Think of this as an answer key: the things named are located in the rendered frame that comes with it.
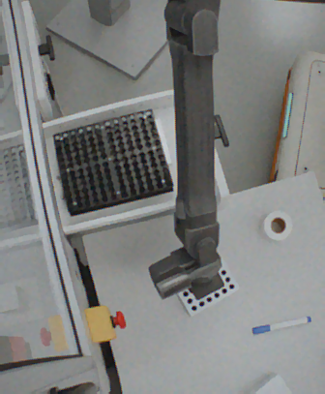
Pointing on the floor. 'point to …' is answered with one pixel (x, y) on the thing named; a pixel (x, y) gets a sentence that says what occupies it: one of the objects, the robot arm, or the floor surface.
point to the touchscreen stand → (114, 17)
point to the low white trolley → (269, 346)
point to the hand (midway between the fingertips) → (195, 279)
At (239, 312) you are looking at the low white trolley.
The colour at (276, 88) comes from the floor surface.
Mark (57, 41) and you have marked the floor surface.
